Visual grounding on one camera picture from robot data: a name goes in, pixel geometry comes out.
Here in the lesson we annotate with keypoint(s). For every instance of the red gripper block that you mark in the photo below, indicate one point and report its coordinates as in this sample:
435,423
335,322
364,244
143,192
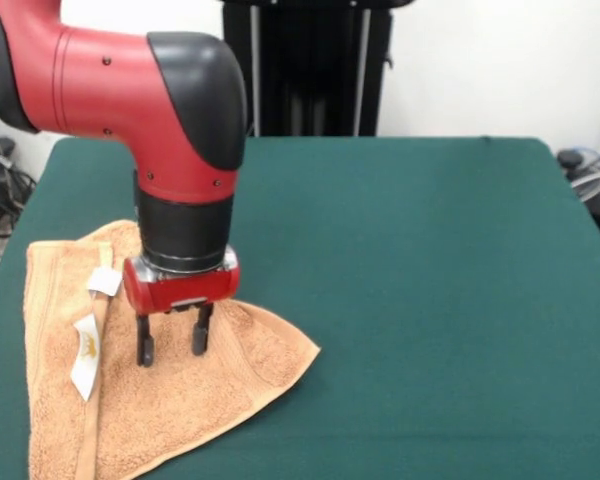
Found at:
190,290

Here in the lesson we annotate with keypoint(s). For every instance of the tan terry towel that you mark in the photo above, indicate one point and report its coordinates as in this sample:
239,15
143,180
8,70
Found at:
190,400

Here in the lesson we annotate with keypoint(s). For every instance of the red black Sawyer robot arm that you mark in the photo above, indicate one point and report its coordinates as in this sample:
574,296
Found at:
130,90

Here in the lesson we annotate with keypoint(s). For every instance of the dark green tablecloth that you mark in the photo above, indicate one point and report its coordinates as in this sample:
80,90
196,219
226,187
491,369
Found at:
455,310

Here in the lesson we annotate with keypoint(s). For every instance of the grey chair base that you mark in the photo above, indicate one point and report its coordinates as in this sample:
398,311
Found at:
570,159

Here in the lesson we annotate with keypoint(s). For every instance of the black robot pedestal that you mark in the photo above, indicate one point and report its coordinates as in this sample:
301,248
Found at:
320,60

